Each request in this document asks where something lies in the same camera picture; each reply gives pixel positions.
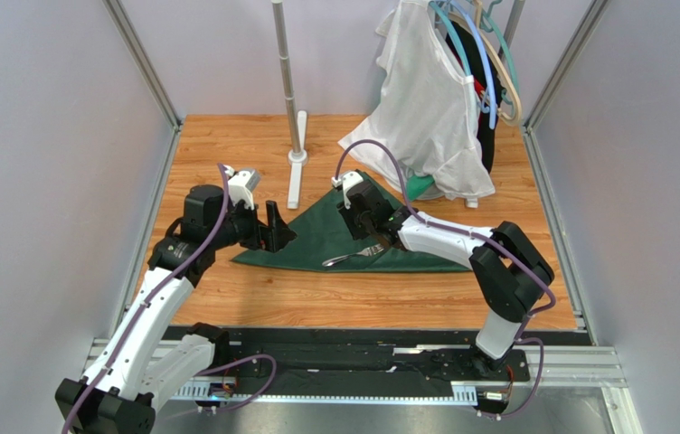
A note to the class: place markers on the white garment on rack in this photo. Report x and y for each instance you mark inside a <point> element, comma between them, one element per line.
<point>425,123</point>

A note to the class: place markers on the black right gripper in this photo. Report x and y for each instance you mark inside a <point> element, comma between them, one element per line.
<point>373,225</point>

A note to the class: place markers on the silver rack pole left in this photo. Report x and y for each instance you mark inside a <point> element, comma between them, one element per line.
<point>289,95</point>

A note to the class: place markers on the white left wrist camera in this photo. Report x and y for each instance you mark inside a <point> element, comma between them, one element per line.
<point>243,183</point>

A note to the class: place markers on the silver rack pole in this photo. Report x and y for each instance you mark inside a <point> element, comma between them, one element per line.
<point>289,95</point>
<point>513,19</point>

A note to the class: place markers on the silver rack pole right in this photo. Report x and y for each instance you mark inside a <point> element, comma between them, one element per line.
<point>513,19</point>

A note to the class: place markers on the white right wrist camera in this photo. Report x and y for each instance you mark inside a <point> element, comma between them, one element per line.
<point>344,183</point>

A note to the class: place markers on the white rack base foot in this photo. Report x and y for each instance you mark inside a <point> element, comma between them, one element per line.
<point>297,162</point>

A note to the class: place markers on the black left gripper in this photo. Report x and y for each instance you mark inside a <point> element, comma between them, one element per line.
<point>268,238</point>

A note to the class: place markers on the dark green cloth napkin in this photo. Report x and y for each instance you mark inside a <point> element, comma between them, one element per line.
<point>322,234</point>

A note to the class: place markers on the silver metal fork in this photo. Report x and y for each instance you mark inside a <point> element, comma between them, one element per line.
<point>364,253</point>

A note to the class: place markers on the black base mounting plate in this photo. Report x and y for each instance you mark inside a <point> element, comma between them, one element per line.
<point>364,363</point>

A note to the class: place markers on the teal plastic hanger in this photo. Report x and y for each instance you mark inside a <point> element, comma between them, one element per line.
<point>455,20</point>

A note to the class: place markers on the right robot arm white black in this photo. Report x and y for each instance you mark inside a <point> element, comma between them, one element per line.
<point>511,273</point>

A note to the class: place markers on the teal object under garment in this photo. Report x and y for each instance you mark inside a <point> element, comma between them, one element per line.
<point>421,188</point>

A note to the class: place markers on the beige wooden hanger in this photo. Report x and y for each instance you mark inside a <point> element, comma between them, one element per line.
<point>510,108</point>

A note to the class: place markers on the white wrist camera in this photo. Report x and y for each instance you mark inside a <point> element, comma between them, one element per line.
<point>243,183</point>
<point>344,183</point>

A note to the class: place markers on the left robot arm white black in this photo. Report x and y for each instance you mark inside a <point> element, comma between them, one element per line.
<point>124,389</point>

